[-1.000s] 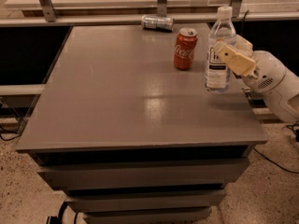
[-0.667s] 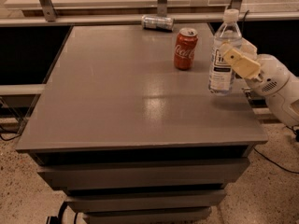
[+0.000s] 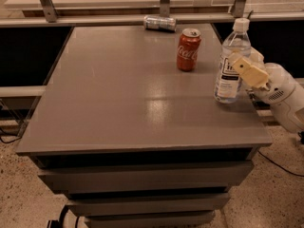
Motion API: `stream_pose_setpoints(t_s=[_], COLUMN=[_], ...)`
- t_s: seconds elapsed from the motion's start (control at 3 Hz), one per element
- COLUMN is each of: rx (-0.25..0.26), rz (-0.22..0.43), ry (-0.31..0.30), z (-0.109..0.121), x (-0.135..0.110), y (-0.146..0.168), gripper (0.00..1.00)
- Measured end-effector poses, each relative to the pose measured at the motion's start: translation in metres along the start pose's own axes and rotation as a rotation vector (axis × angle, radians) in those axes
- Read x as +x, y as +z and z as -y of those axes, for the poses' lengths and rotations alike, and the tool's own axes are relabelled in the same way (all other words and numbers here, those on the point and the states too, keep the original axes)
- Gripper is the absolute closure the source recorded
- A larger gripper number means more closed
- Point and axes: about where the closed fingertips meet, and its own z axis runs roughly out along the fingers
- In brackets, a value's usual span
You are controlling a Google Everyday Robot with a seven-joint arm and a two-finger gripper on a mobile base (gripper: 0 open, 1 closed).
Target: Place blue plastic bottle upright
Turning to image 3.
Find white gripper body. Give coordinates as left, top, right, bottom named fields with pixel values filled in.
left=254, top=63, right=297, bottom=105

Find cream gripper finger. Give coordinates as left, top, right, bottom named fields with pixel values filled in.
left=250, top=47, right=265, bottom=70
left=228, top=52, right=269, bottom=89

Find clear plastic water bottle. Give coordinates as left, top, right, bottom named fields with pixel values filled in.
left=214, top=18, right=251, bottom=104

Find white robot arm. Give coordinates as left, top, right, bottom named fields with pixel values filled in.
left=228, top=48, right=304, bottom=133

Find red Coca-Cola can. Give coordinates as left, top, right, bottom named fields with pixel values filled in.
left=177, top=28, right=201, bottom=71

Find silver blue can lying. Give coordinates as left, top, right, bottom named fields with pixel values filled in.
left=143, top=15, right=177, bottom=32

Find grey drawer cabinet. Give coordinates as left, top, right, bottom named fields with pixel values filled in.
left=16, top=25, right=272, bottom=228

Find black floor cable right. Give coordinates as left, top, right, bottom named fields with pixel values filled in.
left=257, top=150, right=304, bottom=179

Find black floor cable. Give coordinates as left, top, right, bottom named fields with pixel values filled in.
left=0, top=98, right=27, bottom=144
left=257, top=150, right=304, bottom=179

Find metal railing frame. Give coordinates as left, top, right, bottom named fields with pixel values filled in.
left=0, top=0, right=304, bottom=100

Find black floor cable left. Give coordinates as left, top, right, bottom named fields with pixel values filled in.
left=0, top=98, right=27, bottom=144

